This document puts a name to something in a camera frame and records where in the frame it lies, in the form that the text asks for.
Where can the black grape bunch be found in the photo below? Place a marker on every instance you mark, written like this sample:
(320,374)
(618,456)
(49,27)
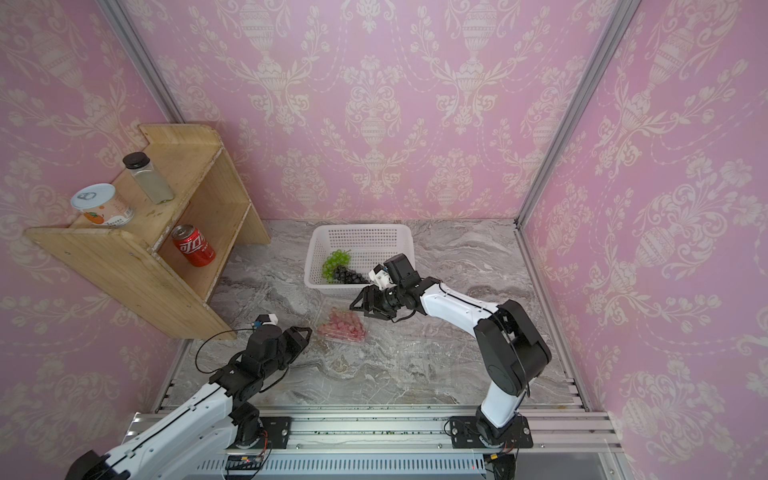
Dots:
(343,275)

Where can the clear bottle black cap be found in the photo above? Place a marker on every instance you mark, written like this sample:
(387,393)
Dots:
(148,178)

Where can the white plastic basket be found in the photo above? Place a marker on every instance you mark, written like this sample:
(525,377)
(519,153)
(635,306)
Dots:
(367,246)

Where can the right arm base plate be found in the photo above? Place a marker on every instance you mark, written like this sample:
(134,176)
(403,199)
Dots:
(467,432)

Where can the green grape bunch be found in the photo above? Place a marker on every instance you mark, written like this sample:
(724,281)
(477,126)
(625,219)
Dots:
(335,259)

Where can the red cola can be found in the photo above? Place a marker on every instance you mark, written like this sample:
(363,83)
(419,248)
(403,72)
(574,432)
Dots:
(195,248)

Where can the wooden shelf unit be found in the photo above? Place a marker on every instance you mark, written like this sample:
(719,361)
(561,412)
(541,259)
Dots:
(137,264)

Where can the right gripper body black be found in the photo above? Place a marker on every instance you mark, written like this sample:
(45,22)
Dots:
(391,300)

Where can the aluminium rail frame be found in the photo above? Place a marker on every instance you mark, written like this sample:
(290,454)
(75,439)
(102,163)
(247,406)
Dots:
(411,443)

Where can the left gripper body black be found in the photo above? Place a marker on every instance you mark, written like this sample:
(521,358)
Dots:
(270,367)

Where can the white orange printed can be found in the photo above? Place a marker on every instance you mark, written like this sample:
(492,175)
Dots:
(102,205)

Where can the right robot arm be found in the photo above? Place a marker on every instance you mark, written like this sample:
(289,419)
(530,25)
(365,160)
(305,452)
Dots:
(512,348)

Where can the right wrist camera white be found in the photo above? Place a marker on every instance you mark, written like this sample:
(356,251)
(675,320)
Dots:
(380,277)

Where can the red grape bunch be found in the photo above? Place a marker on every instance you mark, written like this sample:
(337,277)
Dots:
(342,326)

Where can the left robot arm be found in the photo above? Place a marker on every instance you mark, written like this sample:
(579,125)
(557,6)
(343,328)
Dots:
(217,416)

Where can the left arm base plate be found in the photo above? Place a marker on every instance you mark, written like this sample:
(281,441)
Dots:
(264,433)

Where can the clear plastic clamshell container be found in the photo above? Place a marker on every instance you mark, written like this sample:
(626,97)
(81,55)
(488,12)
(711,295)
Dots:
(341,327)

